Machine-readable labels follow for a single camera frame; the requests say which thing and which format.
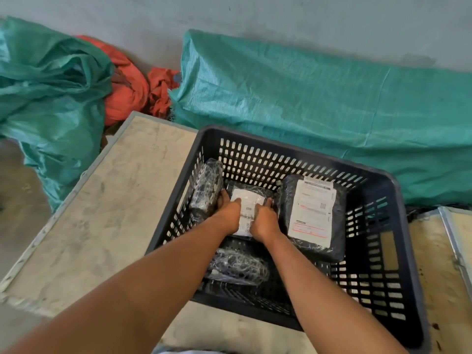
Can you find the person's right hand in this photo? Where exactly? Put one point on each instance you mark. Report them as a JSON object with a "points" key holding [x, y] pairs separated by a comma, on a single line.
{"points": [[264, 221]]}

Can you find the person's left hand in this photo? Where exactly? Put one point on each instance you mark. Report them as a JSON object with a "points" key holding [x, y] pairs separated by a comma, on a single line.
{"points": [[229, 214]]}

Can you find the person's left thumb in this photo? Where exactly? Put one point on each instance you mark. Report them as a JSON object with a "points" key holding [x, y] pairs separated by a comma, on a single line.
{"points": [[236, 204]]}

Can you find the person's right thumb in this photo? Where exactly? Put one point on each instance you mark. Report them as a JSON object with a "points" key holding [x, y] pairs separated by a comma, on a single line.
{"points": [[260, 209]]}

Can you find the small black parcel white label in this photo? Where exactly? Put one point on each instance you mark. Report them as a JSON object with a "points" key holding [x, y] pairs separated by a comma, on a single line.
{"points": [[247, 206]]}

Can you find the person's right forearm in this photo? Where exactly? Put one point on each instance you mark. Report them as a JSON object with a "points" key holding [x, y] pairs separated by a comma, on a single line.
{"points": [[324, 302]]}

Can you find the person's left forearm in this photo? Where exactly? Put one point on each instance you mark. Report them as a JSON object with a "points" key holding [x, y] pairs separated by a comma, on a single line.
{"points": [[125, 291]]}

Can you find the black bubble-wrapped parcel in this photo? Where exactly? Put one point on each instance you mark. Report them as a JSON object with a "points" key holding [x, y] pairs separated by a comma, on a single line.
{"points": [[206, 189], [238, 267]]}

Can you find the large black parcel white label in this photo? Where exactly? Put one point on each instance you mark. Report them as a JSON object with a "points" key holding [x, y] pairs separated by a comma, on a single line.
{"points": [[313, 213]]}

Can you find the black plastic crate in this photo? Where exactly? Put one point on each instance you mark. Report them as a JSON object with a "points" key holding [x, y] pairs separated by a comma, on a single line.
{"points": [[354, 232]]}

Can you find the large green woven sack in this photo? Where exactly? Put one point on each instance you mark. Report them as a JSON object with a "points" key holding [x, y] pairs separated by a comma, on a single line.
{"points": [[317, 106]]}

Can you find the metal-framed table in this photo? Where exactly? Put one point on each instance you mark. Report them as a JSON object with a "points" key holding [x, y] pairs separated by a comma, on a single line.
{"points": [[442, 276], [99, 217]]}

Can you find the orange woven sack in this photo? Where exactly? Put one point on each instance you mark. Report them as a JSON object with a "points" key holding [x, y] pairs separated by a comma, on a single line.
{"points": [[127, 84]]}

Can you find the crumpled green woven sack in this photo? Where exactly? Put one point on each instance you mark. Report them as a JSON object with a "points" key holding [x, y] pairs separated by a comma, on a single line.
{"points": [[51, 103]]}

